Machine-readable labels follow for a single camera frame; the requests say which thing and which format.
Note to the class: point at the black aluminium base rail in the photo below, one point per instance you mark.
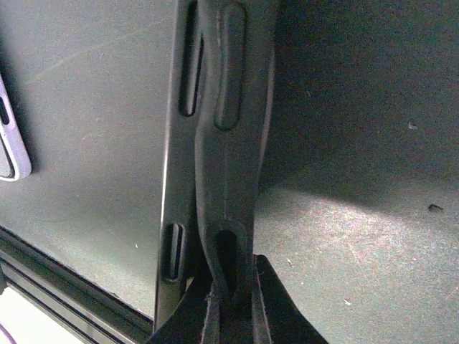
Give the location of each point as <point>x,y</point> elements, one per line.
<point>83,308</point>

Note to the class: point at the phone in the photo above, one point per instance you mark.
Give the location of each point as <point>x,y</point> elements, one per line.
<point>15,162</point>
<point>179,240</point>

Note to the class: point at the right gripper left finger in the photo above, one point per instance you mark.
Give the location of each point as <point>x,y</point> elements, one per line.
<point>196,319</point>

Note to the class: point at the black phone case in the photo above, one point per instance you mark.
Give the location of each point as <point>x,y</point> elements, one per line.
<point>229,140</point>

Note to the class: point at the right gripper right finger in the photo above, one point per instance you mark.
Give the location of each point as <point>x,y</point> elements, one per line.
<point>284,321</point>

